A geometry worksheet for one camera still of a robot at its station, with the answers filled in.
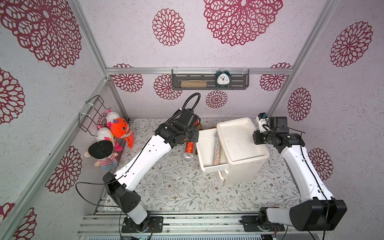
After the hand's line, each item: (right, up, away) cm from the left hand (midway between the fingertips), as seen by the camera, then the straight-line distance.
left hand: (193, 134), depth 74 cm
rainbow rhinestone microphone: (+13, -9, +5) cm, 16 cm away
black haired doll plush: (-46, -8, +2) cm, 47 cm away
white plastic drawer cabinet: (+24, -11, -4) cm, 27 cm away
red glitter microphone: (-2, -10, -6) cm, 12 cm away
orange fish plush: (-43, +4, +15) cm, 46 cm away
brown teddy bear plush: (+6, +5, +37) cm, 38 cm away
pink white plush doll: (-50, 0, +11) cm, 52 cm away
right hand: (+33, +1, +4) cm, 33 cm away
